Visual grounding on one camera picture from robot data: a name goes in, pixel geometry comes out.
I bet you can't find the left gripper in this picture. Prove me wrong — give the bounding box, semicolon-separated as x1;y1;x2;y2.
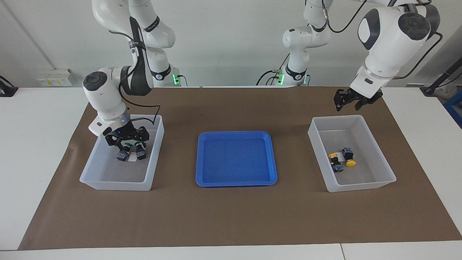
334;88;384;112

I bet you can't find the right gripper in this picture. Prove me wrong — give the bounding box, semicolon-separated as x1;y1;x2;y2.
104;122;150;153

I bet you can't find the green push button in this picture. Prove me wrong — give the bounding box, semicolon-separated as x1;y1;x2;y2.
134;142;147;161
116;143;132;162

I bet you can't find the translucent white plastic box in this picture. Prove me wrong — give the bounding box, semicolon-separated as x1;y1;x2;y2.
79;114;165;191
307;114;397;193

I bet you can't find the yellow push button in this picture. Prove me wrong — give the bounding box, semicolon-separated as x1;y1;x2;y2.
328;152;345;173
342;147;357;167

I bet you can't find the black stand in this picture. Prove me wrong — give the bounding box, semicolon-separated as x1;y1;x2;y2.
0;75;19;98
420;57;462;96

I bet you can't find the blue plastic tray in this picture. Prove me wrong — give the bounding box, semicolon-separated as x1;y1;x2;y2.
195;131;278;187

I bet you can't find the white wall socket box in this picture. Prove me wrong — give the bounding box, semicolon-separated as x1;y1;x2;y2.
37;68;75;87

